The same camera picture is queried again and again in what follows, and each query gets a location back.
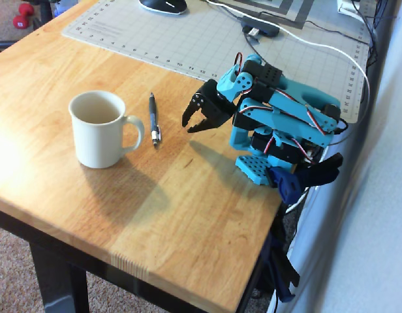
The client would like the cream ceramic mug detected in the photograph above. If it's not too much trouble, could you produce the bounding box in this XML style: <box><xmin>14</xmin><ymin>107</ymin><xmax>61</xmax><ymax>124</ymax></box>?
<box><xmin>68</xmin><ymin>90</ymin><xmax>146</xmax><ymax>170</ymax></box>

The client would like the dark pen with silver clip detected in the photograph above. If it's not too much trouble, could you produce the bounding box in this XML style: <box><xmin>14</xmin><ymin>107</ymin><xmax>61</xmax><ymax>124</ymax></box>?
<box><xmin>148</xmin><ymin>92</ymin><xmax>162</xmax><ymax>147</ymax></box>

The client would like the translucent gridded cutting mat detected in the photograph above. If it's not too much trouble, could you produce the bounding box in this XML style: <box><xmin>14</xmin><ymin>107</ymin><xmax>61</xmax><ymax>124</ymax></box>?
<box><xmin>61</xmin><ymin>0</ymin><xmax>371</xmax><ymax>125</ymax></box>

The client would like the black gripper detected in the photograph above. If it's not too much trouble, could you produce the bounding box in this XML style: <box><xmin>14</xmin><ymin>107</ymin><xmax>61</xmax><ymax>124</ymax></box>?
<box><xmin>181</xmin><ymin>80</ymin><xmax>237</xmax><ymax>134</ymax></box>

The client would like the black USB hub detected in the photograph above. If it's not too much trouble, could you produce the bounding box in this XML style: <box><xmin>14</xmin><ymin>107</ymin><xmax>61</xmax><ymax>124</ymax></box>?
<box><xmin>241</xmin><ymin>18</ymin><xmax>281</xmax><ymax>38</ymax></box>

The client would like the black table frame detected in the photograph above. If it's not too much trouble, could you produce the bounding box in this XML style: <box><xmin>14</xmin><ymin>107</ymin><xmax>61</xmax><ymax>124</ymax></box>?
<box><xmin>0</xmin><ymin>207</ymin><xmax>277</xmax><ymax>313</ymax></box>

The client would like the thin black hub cable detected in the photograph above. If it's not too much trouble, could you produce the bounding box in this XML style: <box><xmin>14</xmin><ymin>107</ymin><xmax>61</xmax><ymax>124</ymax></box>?
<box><xmin>259</xmin><ymin>11</ymin><xmax>370</xmax><ymax>45</ymax></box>

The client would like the blue and black bar clamp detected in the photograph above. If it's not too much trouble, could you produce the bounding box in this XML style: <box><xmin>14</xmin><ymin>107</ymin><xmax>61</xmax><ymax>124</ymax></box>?
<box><xmin>262</xmin><ymin>153</ymin><xmax>344</xmax><ymax>303</ymax></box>

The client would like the black and white computer mouse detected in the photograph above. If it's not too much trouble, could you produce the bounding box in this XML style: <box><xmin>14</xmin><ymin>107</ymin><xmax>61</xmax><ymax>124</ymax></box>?
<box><xmin>138</xmin><ymin>0</ymin><xmax>189</xmax><ymax>16</ymax></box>

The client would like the white cable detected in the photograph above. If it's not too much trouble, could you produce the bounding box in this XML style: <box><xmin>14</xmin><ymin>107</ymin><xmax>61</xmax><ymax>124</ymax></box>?
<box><xmin>206</xmin><ymin>0</ymin><xmax>371</xmax><ymax>215</ymax></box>

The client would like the black cable with ferrite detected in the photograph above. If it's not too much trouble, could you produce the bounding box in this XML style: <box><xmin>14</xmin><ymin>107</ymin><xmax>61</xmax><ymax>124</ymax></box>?
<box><xmin>350</xmin><ymin>0</ymin><xmax>380</xmax><ymax>68</ymax></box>

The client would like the small white box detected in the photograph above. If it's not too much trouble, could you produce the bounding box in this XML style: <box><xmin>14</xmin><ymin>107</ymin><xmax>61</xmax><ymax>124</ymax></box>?
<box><xmin>336</xmin><ymin>0</ymin><xmax>368</xmax><ymax>16</ymax></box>

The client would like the gray white patterned sheet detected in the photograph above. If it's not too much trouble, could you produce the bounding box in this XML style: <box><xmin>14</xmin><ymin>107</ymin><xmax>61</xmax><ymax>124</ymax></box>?
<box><xmin>220</xmin><ymin>0</ymin><xmax>316</xmax><ymax>30</ymax></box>

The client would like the red dumbbell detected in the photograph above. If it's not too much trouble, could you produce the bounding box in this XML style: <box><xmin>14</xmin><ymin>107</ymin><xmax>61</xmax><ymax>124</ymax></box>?
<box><xmin>12</xmin><ymin>3</ymin><xmax>35</xmax><ymax>29</ymax></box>

